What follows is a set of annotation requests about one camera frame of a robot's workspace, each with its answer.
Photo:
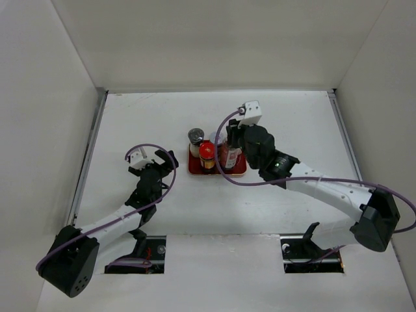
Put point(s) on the white-lid seasoning jar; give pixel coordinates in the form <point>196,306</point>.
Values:
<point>221,137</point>

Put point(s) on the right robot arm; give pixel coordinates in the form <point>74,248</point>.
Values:
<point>371,212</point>

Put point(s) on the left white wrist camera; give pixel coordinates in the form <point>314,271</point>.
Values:
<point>138,159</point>

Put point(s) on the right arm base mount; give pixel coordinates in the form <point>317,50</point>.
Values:
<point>302,256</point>

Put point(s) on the red lacquer tray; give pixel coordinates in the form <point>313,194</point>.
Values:
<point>195,168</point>

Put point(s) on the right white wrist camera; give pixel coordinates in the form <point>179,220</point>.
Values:
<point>250,112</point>

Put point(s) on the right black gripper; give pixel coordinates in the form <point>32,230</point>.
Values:
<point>234,131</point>

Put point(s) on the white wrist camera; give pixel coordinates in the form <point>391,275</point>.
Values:
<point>250,112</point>
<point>138,159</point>

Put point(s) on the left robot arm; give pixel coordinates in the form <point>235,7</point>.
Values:
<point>71,260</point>

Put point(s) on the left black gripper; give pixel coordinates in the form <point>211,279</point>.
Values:
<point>168,164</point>

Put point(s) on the tall vinegar bottle black cap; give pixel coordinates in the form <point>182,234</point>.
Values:
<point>228,156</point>

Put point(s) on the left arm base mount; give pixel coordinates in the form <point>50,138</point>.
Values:
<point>147,256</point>

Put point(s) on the red-cap dark sauce bottle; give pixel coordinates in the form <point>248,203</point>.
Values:
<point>207,157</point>

